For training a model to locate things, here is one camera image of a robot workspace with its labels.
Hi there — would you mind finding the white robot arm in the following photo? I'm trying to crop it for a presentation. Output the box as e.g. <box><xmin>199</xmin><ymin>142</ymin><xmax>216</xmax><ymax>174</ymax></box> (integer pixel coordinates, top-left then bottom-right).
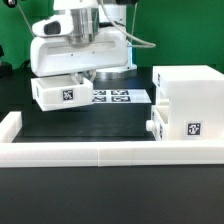
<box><xmin>30</xmin><ymin>0</ymin><xmax>155</xmax><ymax>77</ymax></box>

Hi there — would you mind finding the white sheet with markers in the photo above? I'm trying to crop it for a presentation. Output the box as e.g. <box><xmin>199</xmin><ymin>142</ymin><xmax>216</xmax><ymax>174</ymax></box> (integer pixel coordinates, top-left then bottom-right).
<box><xmin>93</xmin><ymin>89</ymin><xmax>151</xmax><ymax>104</ymax></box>

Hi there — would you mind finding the thin white cable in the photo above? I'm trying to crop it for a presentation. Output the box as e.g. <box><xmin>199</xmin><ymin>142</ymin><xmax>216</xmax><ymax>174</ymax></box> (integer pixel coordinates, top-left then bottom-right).
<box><xmin>16</xmin><ymin>2</ymin><xmax>36</xmax><ymax>38</ymax></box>

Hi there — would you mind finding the white U-shaped boundary frame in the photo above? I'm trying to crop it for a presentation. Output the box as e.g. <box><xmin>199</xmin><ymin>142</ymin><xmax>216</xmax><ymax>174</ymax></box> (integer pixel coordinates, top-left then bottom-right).
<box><xmin>0</xmin><ymin>111</ymin><xmax>224</xmax><ymax>168</ymax></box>

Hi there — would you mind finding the white drawer cabinet box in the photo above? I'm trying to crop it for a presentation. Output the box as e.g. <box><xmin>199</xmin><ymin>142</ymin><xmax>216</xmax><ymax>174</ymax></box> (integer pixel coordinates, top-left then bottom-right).
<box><xmin>152</xmin><ymin>65</ymin><xmax>224</xmax><ymax>141</ymax></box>

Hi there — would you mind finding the black raised platform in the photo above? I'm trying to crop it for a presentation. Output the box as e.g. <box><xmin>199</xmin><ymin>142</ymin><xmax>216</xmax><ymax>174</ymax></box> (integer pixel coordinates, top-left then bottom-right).
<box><xmin>15</xmin><ymin>104</ymin><xmax>154</xmax><ymax>143</ymax></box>

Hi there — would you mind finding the white front drawer tray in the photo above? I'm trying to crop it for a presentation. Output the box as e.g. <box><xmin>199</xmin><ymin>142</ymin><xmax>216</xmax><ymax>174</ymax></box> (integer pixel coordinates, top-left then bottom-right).
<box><xmin>146</xmin><ymin>105</ymin><xmax>169</xmax><ymax>141</ymax></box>

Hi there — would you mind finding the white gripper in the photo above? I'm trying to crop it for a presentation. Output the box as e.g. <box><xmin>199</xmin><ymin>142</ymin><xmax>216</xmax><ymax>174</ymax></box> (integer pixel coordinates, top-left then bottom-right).
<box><xmin>30</xmin><ymin>29</ymin><xmax>128</xmax><ymax>77</ymax></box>

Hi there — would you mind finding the white drawer tray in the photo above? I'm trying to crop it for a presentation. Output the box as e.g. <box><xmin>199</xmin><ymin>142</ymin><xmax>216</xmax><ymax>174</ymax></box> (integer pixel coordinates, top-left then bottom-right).
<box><xmin>31</xmin><ymin>75</ymin><xmax>93</xmax><ymax>111</ymax></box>
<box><xmin>146</xmin><ymin>105</ymin><xmax>169</xmax><ymax>141</ymax></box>

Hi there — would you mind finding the black device at left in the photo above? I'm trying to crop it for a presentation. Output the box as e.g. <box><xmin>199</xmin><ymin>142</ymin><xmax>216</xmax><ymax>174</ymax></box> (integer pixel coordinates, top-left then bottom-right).
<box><xmin>0</xmin><ymin>45</ymin><xmax>13</xmax><ymax>77</ymax></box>

